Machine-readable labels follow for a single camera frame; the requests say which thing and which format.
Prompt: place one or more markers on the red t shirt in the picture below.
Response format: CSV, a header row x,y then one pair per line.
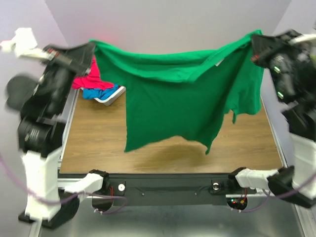
x,y
92,80

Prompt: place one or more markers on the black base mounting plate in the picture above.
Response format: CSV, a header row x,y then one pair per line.
x,y
172,189

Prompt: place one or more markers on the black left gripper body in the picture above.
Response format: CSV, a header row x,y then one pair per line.
x,y
70,62

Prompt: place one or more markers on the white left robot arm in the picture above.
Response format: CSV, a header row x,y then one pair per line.
x,y
40,133

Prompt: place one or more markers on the blue t shirt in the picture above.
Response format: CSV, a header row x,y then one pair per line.
x,y
99,93

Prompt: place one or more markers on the green t shirt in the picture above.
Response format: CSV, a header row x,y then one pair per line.
x,y
182,94

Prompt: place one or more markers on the white plastic laundry basket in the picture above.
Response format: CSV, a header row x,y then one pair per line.
x,y
113,97

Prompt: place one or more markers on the aluminium frame rail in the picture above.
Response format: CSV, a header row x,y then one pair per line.
x,y
43,201

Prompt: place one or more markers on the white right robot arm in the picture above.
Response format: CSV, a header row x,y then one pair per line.
x,y
296,182

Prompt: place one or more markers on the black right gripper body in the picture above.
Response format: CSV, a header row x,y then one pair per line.
x,y
265,53

